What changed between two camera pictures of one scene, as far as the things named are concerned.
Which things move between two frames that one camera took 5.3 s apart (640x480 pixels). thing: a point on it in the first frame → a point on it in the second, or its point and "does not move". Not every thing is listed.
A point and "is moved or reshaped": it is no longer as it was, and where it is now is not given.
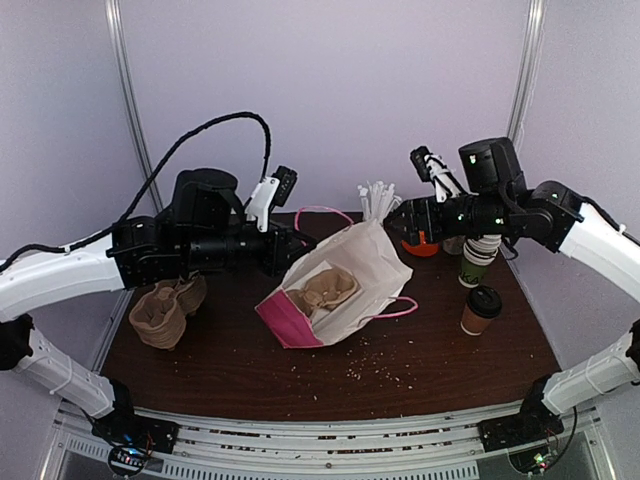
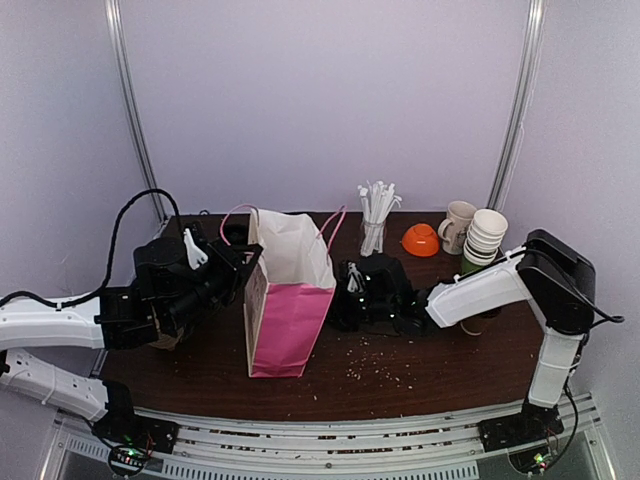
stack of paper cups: [478, 253] does not move
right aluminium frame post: [528, 69] does not move
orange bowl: [422, 249] does not move
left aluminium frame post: [120, 45] does not move
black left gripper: [277, 257] → [227, 265]
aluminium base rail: [221, 446] does not move
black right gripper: [427, 218] → [347, 298]
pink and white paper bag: [335, 284] is moved or reshaped
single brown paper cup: [474, 323] does not move
